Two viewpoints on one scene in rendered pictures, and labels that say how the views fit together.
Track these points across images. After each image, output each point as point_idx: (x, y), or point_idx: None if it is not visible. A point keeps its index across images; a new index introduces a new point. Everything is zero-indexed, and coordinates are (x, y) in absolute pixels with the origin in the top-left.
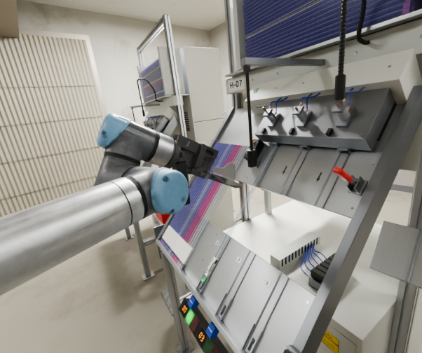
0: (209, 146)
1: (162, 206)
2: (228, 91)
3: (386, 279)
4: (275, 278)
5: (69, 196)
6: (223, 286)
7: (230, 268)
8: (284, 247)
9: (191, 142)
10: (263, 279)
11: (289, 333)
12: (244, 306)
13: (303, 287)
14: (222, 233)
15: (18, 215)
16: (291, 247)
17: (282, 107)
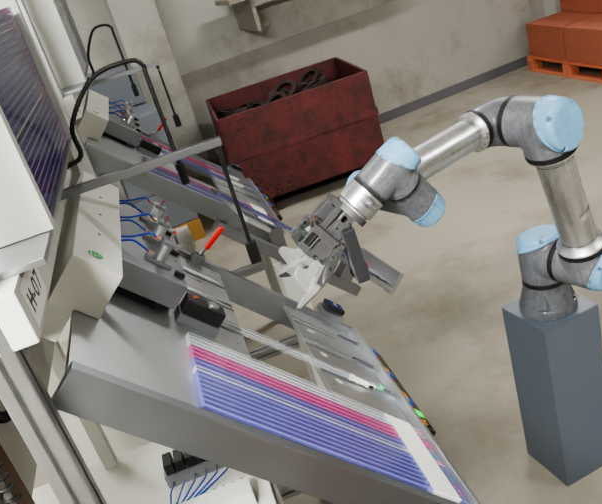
0: (300, 220)
1: None
2: (38, 325)
3: (141, 459)
4: (301, 325)
5: (412, 148)
6: (356, 369)
7: (338, 363)
8: (215, 503)
9: (319, 208)
10: (311, 333)
11: (317, 321)
12: (342, 349)
13: (287, 311)
14: (325, 375)
15: (427, 139)
16: (205, 501)
17: (131, 250)
